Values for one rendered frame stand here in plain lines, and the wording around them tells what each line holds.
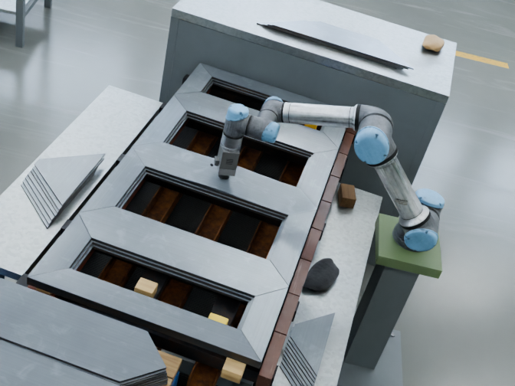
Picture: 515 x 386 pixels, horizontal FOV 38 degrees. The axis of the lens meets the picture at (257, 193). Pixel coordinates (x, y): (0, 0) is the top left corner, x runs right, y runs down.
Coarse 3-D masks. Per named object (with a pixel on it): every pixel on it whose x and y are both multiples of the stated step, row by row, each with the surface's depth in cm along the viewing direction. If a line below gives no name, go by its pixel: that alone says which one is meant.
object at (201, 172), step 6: (204, 156) 285; (198, 162) 281; (204, 162) 282; (210, 162) 282; (192, 168) 277; (198, 168) 278; (204, 168) 279; (210, 168) 279; (192, 174) 275; (198, 174) 275; (204, 174) 276; (210, 174) 277; (192, 180) 272; (198, 180) 272; (204, 180) 273
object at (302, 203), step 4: (300, 192) 280; (300, 196) 278; (304, 196) 279; (296, 200) 276; (300, 200) 276; (304, 200) 277; (308, 200) 277; (296, 204) 273; (300, 204) 274; (304, 204) 274; (308, 204) 275; (292, 208) 271; (296, 208) 272; (300, 208) 272; (304, 208) 273; (308, 208) 273; (292, 212) 269; (296, 212) 270; (300, 212) 270
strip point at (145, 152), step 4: (144, 144) 284; (148, 144) 284; (152, 144) 285; (156, 144) 285; (160, 144) 286; (136, 148) 281; (140, 148) 281; (144, 148) 282; (148, 148) 282; (152, 148) 283; (156, 148) 283; (136, 152) 279; (140, 152) 279; (144, 152) 280; (148, 152) 280; (152, 152) 280; (140, 156) 277; (144, 156) 278; (148, 156) 278; (144, 160) 276; (148, 160) 276; (144, 164) 274
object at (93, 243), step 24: (264, 96) 333; (192, 120) 309; (264, 144) 306; (144, 168) 273; (216, 192) 271; (96, 240) 238; (72, 264) 228; (144, 264) 236; (48, 288) 220; (216, 288) 234; (120, 312) 217; (240, 360) 214
